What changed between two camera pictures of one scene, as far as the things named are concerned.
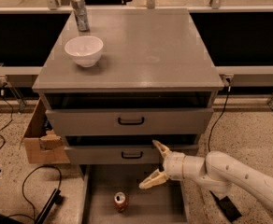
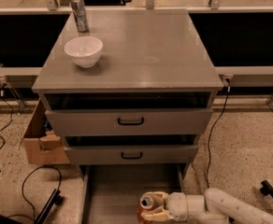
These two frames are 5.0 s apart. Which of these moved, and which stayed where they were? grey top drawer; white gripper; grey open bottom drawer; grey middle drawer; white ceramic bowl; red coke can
Moved: white gripper; red coke can
Stayed: grey middle drawer; grey top drawer; grey open bottom drawer; white ceramic bowl
